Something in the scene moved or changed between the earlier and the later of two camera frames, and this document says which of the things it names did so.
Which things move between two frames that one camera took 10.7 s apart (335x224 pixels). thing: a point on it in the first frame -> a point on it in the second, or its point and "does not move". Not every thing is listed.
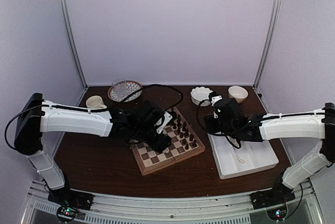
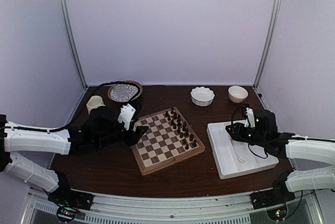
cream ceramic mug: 95,101 does not move
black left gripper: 160,145 -> 134,136
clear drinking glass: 120,87 does not move
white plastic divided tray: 232,161 does not move
